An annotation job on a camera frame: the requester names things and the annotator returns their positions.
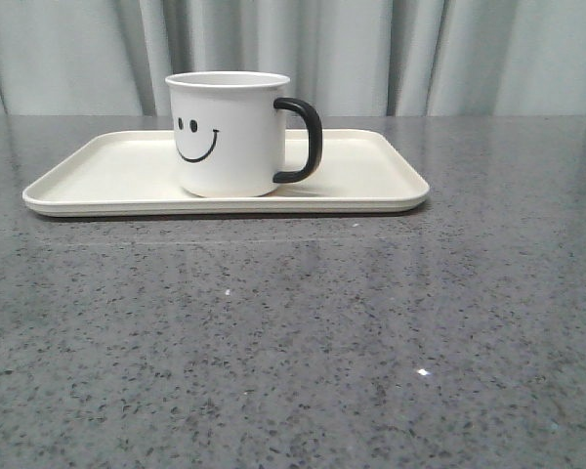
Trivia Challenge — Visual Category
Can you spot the cream rectangular plastic tray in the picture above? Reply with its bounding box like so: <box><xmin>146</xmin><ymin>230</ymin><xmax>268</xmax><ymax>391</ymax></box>
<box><xmin>22</xmin><ymin>129</ymin><xmax>430</xmax><ymax>217</ymax></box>

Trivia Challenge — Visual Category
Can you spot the white smiley mug black handle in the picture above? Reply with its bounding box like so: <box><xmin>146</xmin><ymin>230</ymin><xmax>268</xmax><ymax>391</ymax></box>
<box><xmin>165</xmin><ymin>71</ymin><xmax>323</xmax><ymax>197</ymax></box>

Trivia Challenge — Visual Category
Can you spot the pale grey-green curtain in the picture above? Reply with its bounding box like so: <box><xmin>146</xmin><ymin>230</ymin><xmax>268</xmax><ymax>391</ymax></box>
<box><xmin>0</xmin><ymin>1</ymin><xmax>586</xmax><ymax>116</ymax></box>

